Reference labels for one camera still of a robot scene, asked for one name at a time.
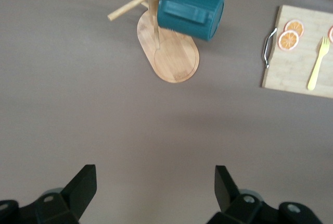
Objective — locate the wooden mug tree rack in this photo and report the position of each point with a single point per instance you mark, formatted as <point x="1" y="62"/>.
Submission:
<point x="171" y="60"/>

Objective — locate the teal mug yellow inside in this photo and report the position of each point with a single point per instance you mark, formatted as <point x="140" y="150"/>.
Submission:
<point x="190" y="26"/>

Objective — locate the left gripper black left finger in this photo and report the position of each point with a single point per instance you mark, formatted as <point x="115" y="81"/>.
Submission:
<point x="59" y="208"/>

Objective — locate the orange slice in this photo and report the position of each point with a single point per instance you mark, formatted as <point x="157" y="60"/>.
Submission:
<point x="331" y="34"/>
<point x="288" y="40"/>
<point x="295" y="26"/>

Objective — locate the yellow plastic fork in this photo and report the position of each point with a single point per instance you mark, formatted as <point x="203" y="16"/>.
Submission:
<point x="318" y="62"/>

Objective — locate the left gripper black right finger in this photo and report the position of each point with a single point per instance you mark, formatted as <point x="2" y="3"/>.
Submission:
<point x="247" y="208"/>

